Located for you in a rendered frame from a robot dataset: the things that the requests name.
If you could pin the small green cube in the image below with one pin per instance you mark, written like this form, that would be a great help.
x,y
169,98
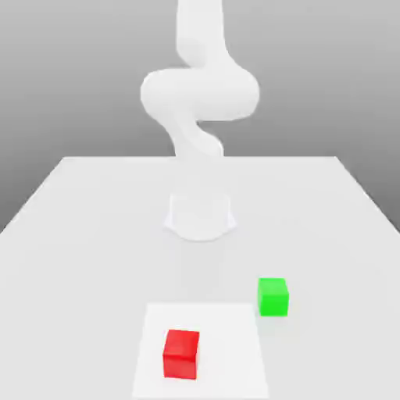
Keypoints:
x,y
272,297

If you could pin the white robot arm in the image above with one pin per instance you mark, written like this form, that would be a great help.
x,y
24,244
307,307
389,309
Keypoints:
x,y
200,93

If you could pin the small red cube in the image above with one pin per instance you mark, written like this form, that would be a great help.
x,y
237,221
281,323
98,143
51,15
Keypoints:
x,y
180,354

